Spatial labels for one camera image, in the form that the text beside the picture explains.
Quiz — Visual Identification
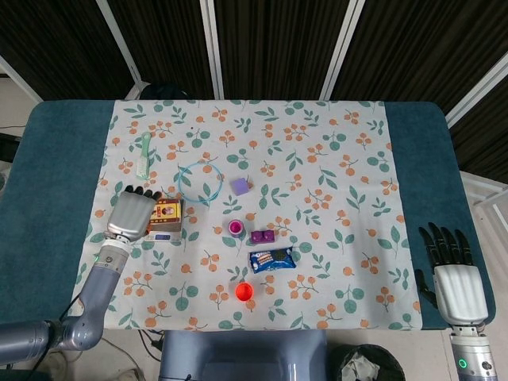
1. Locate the black trash bin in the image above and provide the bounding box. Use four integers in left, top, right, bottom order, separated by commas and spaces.
337, 343, 406, 381

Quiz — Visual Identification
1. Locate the floral white tablecloth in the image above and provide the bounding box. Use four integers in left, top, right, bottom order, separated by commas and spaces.
66, 98, 422, 333

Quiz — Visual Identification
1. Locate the white metal rack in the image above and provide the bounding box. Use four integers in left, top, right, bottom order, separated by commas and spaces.
460, 170, 508, 239

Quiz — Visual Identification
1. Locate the black object behind table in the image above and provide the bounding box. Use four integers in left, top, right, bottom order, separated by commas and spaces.
139, 81, 191, 101

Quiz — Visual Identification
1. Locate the digital kitchen scale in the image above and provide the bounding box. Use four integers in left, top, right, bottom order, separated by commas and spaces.
142, 198, 187, 243

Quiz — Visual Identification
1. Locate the purple cube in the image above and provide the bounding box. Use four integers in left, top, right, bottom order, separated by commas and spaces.
229, 177, 254, 198

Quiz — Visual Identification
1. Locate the blue coiled cable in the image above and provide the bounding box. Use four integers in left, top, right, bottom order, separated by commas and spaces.
176, 160, 224, 207

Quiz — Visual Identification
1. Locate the teal table cover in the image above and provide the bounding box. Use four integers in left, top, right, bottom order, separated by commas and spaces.
0, 98, 497, 333

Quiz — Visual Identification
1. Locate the black floor cable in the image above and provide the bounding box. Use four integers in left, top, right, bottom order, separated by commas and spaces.
137, 329, 164, 360

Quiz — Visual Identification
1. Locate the orange red cup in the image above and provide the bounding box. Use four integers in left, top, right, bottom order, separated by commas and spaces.
234, 282, 255, 302

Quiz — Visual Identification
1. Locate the blue Oreo cookie packet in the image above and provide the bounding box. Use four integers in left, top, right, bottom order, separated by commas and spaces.
248, 246, 298, 275

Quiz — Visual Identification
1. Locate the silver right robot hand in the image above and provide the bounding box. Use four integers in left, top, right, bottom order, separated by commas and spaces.
414, 221, 490, 327

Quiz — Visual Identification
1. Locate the dark folding partition screen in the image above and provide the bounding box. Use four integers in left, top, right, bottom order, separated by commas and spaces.
0, 0, 508, 171

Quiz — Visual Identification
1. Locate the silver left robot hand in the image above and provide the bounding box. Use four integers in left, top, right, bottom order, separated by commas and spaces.
105, 184, 163, 243

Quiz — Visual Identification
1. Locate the orange yellow snack box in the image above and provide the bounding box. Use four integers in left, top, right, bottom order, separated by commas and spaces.
147, 198, 184, 233

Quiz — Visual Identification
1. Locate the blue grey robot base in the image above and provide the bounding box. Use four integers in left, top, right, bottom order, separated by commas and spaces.
158, 329, 329, 381

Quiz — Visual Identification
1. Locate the purple building block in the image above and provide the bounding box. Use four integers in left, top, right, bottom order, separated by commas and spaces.
250, 229, 277, 245

